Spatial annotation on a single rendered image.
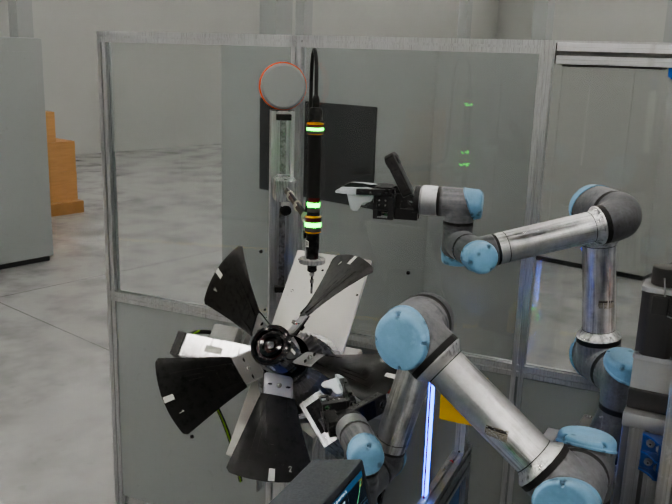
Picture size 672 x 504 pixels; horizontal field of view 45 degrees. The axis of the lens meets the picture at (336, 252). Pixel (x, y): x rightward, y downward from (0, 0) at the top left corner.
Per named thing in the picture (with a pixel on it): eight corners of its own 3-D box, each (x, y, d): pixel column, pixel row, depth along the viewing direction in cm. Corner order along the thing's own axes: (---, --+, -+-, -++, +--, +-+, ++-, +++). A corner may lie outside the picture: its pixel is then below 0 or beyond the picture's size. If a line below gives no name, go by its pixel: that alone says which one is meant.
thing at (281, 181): (272, 198, 275) (272, 174, 273) (292, 198, 276) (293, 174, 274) (275, 204, 265) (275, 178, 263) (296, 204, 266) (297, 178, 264)
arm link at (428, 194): (436, 188, 195) (440, 183, 203) (418, 187, 197) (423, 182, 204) (434, 218, 197) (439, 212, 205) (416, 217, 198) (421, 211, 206)
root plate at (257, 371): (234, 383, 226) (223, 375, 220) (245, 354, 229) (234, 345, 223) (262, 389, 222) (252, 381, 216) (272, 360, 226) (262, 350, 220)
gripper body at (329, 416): (317, 393, 189) (328, 415, 178) (352, 387, 191) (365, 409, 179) (320, 422, 191) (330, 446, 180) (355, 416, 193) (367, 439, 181)
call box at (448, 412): (454, 403, 244) (456, 370, 242) (486, 409, 240) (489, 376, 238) (438, 423, 230) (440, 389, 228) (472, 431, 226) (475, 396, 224)
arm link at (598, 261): (592, 396, 211) (593, 193, 197) (565, 374, 225) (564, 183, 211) (633, 389, 213) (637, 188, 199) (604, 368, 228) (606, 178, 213)
